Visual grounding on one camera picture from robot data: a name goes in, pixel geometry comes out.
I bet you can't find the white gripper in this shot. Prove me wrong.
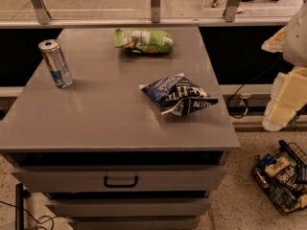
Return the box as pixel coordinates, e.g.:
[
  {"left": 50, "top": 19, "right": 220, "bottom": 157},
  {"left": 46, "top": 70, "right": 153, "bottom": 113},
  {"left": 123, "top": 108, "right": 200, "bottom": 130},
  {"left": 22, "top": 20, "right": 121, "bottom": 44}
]
[{"left": 261, "top": 2, "right": 307, "bottom": 131}]

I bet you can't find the silver blue Red Bull can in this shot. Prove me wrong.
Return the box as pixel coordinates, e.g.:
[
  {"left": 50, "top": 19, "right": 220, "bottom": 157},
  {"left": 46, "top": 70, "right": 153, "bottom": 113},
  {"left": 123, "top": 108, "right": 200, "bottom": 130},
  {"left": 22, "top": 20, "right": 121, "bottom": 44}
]
[{"left": 38, "top": 39, "right": 73, "bottom": 88}]

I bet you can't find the dark blue chip bag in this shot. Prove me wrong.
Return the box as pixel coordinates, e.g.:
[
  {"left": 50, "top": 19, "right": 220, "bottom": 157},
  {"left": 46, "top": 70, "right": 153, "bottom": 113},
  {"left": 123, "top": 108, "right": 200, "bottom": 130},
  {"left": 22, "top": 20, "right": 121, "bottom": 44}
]
[{"left": 139, "top": 73, "right": 218, "bottom": 117}]

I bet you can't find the green chip bag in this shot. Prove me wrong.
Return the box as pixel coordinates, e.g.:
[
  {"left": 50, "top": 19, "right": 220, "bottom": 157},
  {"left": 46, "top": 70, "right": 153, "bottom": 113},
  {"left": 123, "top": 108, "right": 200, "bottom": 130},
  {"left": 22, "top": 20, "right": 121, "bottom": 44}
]
[{"left": 114, "top": 29, "right": 174, "bottom": 54}]

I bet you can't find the grey drawer cabinet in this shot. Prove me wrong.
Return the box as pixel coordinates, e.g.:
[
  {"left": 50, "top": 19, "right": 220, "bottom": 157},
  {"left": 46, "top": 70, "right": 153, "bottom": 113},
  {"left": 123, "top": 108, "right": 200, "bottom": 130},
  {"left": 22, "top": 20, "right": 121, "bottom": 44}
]
[{"left": 0, "top": 27, "right": 239, "bottom": 230}]

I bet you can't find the black pole stand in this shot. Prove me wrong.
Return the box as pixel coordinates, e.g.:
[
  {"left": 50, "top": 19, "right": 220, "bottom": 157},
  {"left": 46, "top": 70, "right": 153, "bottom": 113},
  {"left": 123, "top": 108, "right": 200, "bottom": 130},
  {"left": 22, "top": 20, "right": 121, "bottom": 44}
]
[{"left": 15, "top": 183, "right": 24, "bottom": 230}]

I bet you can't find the black cable by wall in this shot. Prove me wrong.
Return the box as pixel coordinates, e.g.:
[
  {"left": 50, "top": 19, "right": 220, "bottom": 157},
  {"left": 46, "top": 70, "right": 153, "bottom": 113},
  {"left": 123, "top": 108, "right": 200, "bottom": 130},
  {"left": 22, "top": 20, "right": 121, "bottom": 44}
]
[{"left": 225, "top": 53, "right": 284, "bottom": 120}]

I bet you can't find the right metal railing post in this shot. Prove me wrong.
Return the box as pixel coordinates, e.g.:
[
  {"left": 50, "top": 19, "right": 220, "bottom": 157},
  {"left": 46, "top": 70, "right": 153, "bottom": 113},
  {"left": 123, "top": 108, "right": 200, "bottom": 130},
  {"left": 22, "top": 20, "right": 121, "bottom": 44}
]
[{"left": 223, "top": 0, "right": 240, "bottom": 22}]

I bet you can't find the metal railing post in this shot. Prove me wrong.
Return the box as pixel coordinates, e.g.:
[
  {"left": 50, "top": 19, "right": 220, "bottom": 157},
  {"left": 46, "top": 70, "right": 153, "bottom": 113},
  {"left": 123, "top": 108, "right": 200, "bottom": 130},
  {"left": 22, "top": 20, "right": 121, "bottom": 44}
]
[
  {"left": 223, "top": 0, "right": 240, "bottom": 22},
  {"left": 151, "top": 0, "right": 160, "bottom": 23},
  {"left": 31, "top": 0, "right": 51, "bottom": 25}
]

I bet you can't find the black wire snack basket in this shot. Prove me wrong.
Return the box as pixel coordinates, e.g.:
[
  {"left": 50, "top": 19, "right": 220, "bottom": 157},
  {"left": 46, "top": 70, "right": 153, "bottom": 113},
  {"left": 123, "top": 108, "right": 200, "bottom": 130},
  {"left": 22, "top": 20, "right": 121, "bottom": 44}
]
[{"left": 250, "top": 140, "right": 307, "bottom": 215}]

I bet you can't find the middle metal railing post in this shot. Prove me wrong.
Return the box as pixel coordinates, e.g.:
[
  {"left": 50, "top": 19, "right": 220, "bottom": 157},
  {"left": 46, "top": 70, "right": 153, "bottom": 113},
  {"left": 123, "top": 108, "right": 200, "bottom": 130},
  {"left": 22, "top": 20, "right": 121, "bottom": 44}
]
[{"left": 151, "top": 0, "right": 160, "bottom": 23}]

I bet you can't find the black drawer handle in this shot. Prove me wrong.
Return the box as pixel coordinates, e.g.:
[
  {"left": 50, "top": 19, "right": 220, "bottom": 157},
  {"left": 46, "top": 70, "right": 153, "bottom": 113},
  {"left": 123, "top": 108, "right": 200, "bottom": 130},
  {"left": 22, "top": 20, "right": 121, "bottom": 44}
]
[{"left": 104, "top": 175, "right": 138, "bottom": 189}]

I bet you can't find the left metal railing post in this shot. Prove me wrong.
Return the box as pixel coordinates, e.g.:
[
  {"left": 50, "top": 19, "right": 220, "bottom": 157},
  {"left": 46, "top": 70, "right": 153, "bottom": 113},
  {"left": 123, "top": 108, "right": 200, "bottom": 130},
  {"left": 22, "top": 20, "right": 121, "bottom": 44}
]
[{"left": 31, "top": 0, "right": 51, "bottom": 25}]

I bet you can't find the black floor cable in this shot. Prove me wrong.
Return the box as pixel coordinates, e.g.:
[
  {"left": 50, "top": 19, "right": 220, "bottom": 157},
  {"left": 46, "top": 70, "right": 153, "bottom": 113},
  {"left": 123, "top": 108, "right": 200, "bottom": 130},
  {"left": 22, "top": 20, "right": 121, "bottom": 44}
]
[{"left": 0, "top": 199, "right": 65, "bottom": 230}]

